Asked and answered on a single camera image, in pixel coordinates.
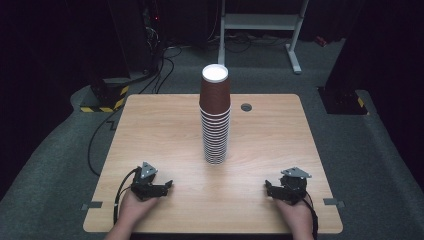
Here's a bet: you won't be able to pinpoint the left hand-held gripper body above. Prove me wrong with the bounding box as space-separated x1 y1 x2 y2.
130 161 168 201

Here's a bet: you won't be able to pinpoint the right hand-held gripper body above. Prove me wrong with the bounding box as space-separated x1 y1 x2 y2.
279 166 313 205

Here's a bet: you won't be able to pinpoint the stack of brown paper cups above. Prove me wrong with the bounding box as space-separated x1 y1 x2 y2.
199 105 232 166

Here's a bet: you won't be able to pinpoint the person's left hand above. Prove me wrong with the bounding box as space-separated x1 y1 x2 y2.
118 191 160 232

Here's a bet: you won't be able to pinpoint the person's right hand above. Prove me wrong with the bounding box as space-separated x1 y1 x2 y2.
273 196 315 235

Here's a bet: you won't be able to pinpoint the grey tape strip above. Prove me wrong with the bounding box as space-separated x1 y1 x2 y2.
322 197 346 209

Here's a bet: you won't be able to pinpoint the yellow-black striped stand base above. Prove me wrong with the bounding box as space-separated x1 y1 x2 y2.
79 77 131 114

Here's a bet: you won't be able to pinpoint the dark stand base yellow mark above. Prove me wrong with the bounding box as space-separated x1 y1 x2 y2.
317 86 370 116

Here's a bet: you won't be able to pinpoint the dark equipment rack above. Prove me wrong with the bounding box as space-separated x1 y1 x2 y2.
141 0 166 75

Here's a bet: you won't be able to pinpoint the white metal stand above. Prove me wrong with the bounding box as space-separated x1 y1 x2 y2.
217 0 310 75

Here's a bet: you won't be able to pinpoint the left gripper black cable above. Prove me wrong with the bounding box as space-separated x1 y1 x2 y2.
112 167 140 226

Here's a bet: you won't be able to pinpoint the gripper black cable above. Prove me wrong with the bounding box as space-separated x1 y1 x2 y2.
112 167 140 226
301 191 320 240

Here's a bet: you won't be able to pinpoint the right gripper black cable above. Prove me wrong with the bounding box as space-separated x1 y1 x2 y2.
301 191 320 240

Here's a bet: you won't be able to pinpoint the long black floor cable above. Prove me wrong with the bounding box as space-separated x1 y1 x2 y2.
87 105 125 178

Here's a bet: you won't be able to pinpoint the black floor cable bundle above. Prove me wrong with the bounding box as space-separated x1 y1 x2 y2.
137 45 184 95

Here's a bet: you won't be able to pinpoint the cables under white stand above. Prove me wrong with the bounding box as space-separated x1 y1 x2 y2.
206 30 292 54

